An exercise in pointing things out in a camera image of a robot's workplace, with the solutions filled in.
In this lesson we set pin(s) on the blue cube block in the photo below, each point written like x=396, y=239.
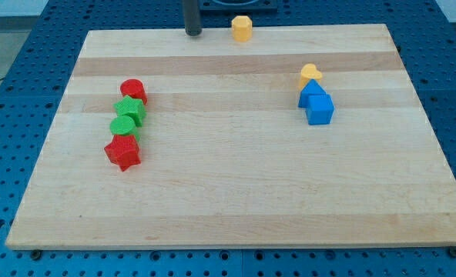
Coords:
x=319, y=110

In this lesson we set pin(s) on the blue triangle block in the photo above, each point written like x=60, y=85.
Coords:
x=311, y=88

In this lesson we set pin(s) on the yellow hexagon block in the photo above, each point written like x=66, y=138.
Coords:
x=242, y=28

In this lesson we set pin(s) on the yellow heart block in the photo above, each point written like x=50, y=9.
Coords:
x=309, y=72

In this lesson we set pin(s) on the red cylinder block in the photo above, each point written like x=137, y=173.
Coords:
x=135, y=89

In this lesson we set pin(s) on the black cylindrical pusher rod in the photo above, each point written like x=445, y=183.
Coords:
x=191, y=17

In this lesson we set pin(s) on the wooden board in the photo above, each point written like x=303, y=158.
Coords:
x=228, y=159

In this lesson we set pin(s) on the red star block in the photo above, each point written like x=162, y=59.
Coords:
x=123, y=151

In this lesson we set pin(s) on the green star block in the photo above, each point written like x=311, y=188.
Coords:
x=132, y=107

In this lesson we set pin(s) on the green cylinder block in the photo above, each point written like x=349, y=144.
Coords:
x=124, y=125

